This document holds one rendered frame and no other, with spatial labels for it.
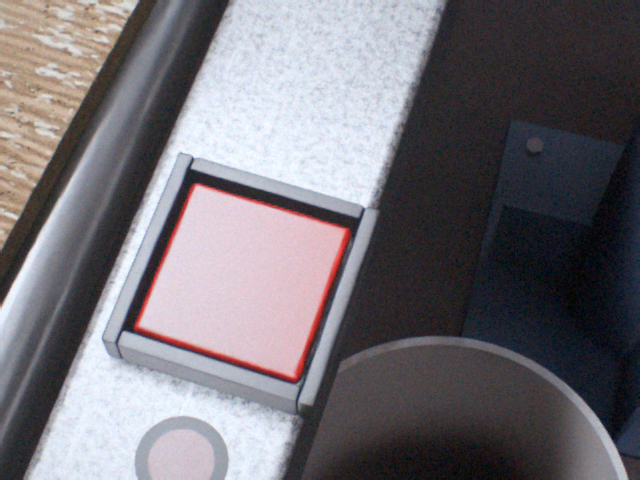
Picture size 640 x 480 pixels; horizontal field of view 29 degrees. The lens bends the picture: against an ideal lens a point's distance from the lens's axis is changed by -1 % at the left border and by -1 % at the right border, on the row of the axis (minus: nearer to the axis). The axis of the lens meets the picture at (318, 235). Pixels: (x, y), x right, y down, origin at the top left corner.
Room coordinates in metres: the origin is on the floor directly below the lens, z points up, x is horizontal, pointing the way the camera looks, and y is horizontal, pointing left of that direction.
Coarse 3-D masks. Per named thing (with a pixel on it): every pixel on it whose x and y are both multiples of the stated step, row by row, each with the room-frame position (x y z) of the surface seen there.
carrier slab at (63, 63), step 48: (0, 0) 0.28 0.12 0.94; (48, 0) 0.28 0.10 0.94; (96, 0) 0.28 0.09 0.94; (144, 0) 0.29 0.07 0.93; (0, 48) 0.26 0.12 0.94; (48, 48) 0.26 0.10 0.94; (96, 48) 0.26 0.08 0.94; (0, 96) 0.24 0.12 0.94; (48, 96) 0.24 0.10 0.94; (96, 96) 0.25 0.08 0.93; (0, 144) 0.22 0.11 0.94; (48, 144) 0.22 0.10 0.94; (0, 192) 0.20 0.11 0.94; (48, 192) 0.21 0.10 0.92; (0, 240) 0.18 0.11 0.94
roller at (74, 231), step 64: (192, 0) 0.30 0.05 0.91; (128, 64) 0.26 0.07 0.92; (128, 128) 0.24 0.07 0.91; (64, 192) 0.21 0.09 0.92; (128, 192) 0.22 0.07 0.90; (64, 256) 0.18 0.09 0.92; (0, 320) 0.16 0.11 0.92; (64, 320) 0.16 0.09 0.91; (0, 384) 0.14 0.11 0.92; (0, 448) 0.11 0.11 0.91
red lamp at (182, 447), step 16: (176, 432) 0.12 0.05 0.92; (192, 432) 0.12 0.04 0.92; (160, 448) 0.11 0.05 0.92; (176, 448) 0.11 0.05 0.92; (192, 448) 0.11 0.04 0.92; (208, 448) 0.11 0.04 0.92; (160, 464) 0.11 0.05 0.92; (176, 464) 0.11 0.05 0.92; (192, 464) 0.11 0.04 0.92; (208, 464) 0.11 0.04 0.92
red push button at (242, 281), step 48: (192, 192) 0.20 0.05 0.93; (192, 240) 0.19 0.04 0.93; (240, 240) 0.19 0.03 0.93; (288, 240) 0.19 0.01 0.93; (336, 240) 0.19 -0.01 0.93; (192, 288) 0.17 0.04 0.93; (240, 288) 0.17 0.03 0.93; (288, 288) 0.17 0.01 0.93; (144, 336) 0.15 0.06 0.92; (192, 336) 0.15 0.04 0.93; (240, 336) 0.15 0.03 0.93; (288, 336) 0.15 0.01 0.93
